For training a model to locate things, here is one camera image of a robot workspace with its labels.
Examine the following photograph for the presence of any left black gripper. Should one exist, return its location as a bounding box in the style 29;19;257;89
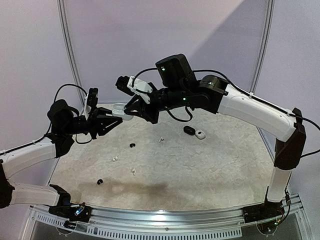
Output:
63;106;123;139

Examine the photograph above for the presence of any white oval charging case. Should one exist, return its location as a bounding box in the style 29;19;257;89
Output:
112;103;134;121

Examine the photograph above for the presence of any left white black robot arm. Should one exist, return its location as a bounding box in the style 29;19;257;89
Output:
0;99;125;217

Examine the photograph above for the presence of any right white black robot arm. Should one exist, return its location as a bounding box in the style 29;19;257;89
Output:
117;54;307;218

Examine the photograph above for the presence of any black charging case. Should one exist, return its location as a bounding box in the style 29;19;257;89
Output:
183;125;196;136

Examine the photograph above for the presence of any small white charging case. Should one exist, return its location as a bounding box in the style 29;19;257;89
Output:
195;130;206;140

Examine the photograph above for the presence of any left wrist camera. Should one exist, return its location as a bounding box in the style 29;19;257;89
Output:
83;87;99;119

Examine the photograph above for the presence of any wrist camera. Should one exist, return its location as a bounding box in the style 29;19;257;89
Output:
83;87;99;119
115;76;153;104

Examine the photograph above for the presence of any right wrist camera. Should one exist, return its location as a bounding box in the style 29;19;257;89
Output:
115;76;153;104

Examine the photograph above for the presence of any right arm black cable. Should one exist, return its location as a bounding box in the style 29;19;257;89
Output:
131;67;320;158

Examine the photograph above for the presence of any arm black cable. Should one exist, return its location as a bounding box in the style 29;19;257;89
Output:
42;83;93;145
131;67;320;158

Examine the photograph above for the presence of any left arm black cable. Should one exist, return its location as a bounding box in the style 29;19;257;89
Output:
42;83;93;145

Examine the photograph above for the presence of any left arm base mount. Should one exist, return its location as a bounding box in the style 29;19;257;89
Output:
48;202;93;223

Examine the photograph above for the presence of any left aluminium frame post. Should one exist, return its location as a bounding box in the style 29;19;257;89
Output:
56;0;89;105

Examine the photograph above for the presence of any aluminium frame post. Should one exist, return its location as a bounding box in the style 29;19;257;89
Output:
249;0;275;93
56;0;89;105

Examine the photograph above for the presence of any aluminium front rail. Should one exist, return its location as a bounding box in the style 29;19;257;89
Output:
22;194;313;240

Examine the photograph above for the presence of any right aluminium frame post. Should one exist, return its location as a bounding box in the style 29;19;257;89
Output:
249;0;275;93

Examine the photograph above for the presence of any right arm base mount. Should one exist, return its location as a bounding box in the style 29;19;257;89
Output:
241;200;288;223

